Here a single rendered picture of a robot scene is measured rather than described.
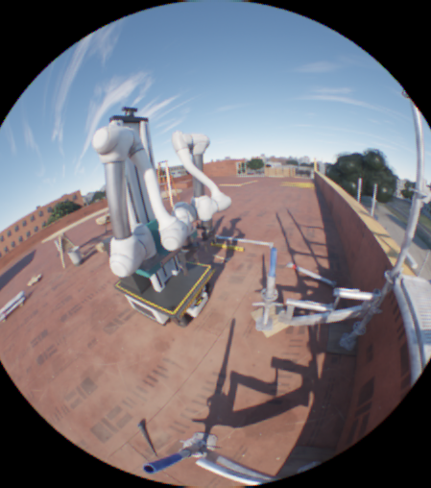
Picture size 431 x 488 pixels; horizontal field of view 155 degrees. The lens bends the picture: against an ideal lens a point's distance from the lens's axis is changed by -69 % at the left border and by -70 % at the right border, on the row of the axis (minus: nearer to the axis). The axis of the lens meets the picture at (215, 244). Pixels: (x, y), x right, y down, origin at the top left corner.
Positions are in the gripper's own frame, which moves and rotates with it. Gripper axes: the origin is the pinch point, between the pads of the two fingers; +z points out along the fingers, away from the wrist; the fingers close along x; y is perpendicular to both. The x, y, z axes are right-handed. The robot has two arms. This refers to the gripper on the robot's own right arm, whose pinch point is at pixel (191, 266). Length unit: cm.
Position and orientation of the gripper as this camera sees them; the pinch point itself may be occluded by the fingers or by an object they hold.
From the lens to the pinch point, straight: 103.3
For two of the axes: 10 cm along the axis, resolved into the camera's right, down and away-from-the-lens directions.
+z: 1.3, 8.8, 4.6
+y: -9.0, -1.0, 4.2
